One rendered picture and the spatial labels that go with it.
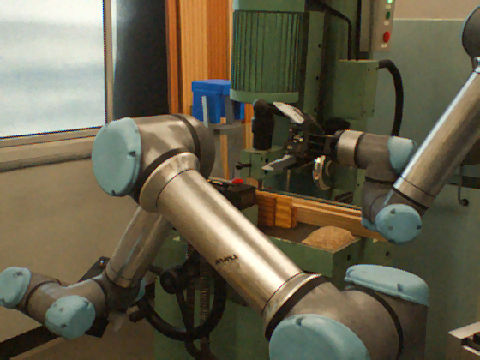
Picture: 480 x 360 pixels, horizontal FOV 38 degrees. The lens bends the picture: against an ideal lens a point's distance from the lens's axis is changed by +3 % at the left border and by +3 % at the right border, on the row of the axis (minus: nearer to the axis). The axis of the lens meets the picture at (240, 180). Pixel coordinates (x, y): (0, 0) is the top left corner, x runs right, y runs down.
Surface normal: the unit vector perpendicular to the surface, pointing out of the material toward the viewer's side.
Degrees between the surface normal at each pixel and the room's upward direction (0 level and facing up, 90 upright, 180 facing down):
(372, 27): 90
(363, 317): 35
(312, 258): 90
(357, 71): 90
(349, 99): 90
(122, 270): 102
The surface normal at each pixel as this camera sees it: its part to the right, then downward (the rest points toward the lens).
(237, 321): -0.58, 0.16
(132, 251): -0.35, 0.40
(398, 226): -0.01, 0.22
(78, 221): 0.78, 0.17
